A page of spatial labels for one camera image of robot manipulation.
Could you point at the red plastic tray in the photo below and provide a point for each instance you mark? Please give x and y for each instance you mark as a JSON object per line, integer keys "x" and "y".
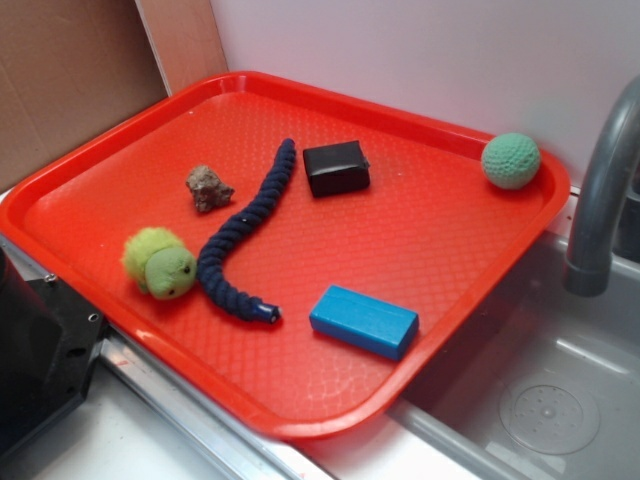
{"x": 430, "y": 234}

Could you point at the grey faucet spout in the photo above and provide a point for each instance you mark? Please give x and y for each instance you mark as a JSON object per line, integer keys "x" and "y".
{"x": 606, "y": 219}

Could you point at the brown cardboard panel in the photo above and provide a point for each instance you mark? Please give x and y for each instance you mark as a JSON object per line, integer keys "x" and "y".
{"x": 70, "y": 70}

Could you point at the blue rectangular block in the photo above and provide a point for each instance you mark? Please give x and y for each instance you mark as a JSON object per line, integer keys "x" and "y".
{"x": 365, "y": 322}

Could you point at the grey plastic sink basin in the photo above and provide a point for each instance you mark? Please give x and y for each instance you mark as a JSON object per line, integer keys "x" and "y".
{"x": 537, "y": 383}

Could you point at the green plush toy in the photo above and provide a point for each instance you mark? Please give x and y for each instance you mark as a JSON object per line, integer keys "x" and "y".
{"x": 159, "y": 263}

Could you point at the green dimpled ball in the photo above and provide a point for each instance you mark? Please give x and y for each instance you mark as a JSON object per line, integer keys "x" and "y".
{"x": 510, "y": 161}

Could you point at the black rectangular block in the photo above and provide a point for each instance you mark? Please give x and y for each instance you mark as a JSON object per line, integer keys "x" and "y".
{"x": 336, "y": 169}

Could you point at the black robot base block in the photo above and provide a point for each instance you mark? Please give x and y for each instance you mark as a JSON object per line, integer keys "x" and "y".
{"x": 50, "y": 340}

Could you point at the brown grey rock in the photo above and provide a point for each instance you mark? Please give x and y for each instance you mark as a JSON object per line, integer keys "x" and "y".
{"x": 208, "y": 191}

